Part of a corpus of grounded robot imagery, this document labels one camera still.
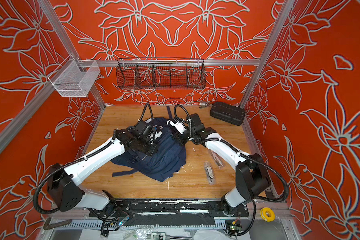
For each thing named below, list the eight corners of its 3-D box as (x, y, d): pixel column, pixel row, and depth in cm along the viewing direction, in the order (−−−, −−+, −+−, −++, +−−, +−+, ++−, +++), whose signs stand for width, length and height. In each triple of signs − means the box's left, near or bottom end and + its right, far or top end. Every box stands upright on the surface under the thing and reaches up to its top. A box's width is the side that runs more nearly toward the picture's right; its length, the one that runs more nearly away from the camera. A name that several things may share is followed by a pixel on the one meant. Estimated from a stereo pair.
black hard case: (208, 116, 113) (209, 112, 109) (213, 104, 122) (214, 99, 118) (241, 127, 106) (243, 122, 102) (244, 113, 115) (246, 108, 111)
